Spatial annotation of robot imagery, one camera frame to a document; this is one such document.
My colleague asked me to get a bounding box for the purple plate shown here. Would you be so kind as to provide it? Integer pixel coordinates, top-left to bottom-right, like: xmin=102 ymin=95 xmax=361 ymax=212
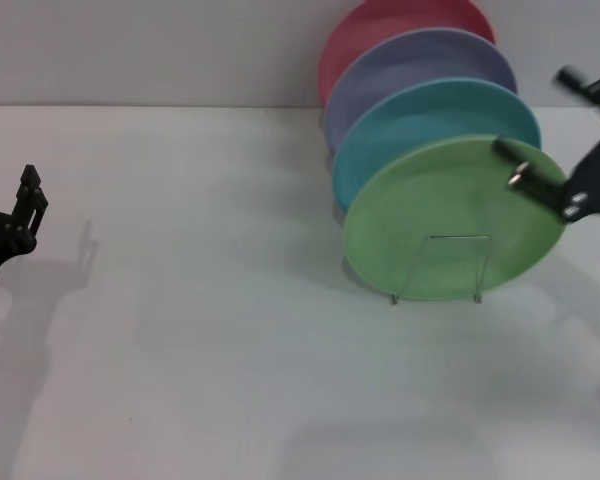
xmin=323 ymin=28 xmax=519 ymax=152

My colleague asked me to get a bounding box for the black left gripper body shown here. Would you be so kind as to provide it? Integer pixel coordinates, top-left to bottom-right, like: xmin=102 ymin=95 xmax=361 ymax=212
xmin=0 ymin=208 xmax=37 ymax=314

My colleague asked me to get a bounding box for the blue plate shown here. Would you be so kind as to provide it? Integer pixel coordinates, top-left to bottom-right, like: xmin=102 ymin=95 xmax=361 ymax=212
xmin=331 ymin=77 xmax=542 ymax=212

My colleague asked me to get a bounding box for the green plate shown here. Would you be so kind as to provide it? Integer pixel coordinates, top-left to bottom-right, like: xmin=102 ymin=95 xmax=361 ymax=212
xmin=342 ymin=134 xmax=569 ymax=302

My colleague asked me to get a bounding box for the red plate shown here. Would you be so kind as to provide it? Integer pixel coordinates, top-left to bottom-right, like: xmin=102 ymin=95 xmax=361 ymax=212
xmin=317 ymin=0 xmax=496 ymax=109

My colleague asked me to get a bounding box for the silver wire plate rack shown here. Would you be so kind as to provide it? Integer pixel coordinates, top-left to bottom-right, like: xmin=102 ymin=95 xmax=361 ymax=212
xmin=389 ymin=234 xmax=491 ymax=305

